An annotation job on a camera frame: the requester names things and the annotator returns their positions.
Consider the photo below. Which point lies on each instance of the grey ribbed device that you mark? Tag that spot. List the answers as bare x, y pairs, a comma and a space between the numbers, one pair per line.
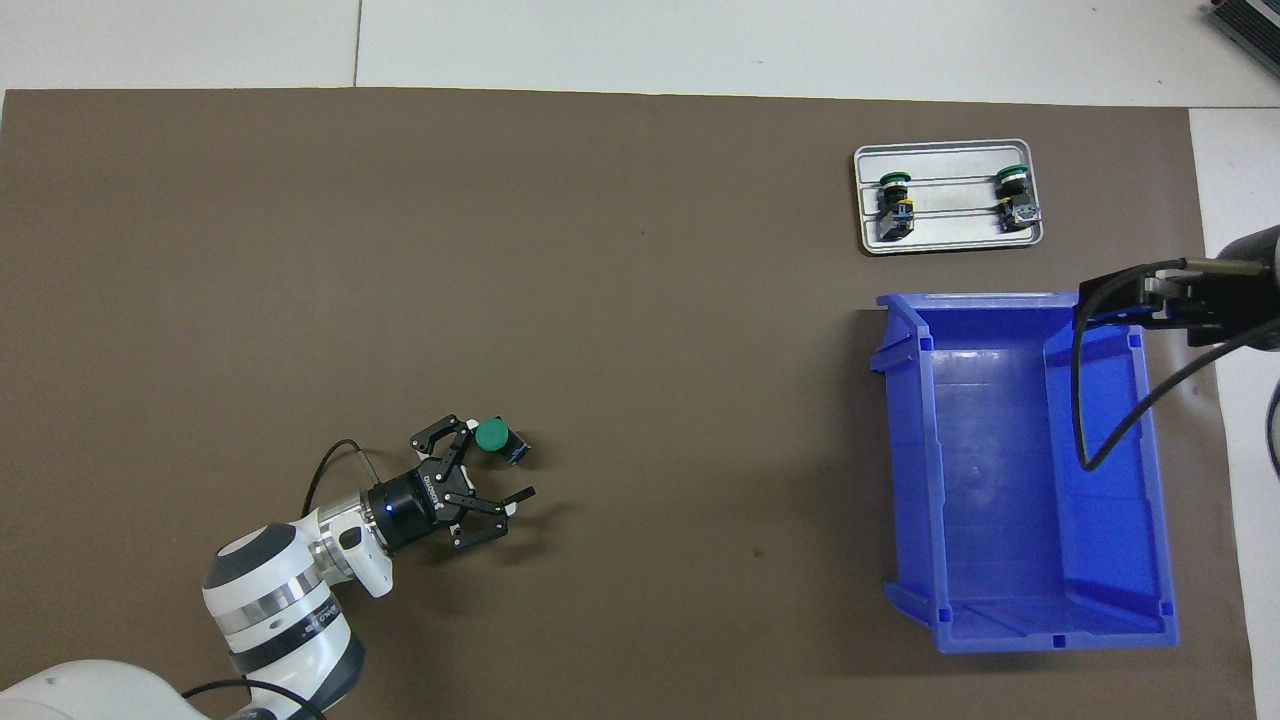
1250, 20

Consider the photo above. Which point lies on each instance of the green push button switch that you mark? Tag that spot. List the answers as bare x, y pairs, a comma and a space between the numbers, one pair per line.
897, 210
1015, 200
490, 435

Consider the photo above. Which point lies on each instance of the brown table mat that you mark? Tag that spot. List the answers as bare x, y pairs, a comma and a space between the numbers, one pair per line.
400, 250

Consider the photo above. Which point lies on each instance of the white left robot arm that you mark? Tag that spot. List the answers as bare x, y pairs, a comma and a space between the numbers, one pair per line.
285, 610

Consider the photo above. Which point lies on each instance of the grey metal tray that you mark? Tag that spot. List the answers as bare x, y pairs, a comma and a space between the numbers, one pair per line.
950, 230

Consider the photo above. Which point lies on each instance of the blue plastic storage bin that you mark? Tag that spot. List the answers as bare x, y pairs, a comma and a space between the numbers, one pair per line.
1000, 500

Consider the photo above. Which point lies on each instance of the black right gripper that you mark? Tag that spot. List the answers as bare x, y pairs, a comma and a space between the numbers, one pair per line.
1235, 305

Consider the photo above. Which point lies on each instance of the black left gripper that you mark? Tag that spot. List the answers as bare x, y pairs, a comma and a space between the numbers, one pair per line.
410, 510

